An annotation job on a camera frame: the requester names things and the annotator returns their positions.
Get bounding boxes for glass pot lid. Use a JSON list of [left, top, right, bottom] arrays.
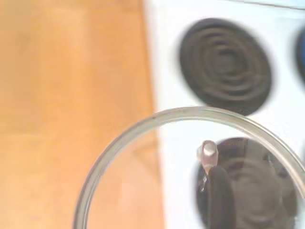
[[72, 106, 305, 229]]

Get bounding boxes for white electric stove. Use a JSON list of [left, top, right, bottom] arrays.
[[142, 0, 305, 229]]

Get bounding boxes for small black coil burner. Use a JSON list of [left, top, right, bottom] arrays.
[[178, 17, 274, 117]]

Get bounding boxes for large black coil burner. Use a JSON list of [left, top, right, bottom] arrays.
[[195, 136, 300, 229]]

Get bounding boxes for blue kettle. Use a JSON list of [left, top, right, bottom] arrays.
[[295, 27, 305, 88]]

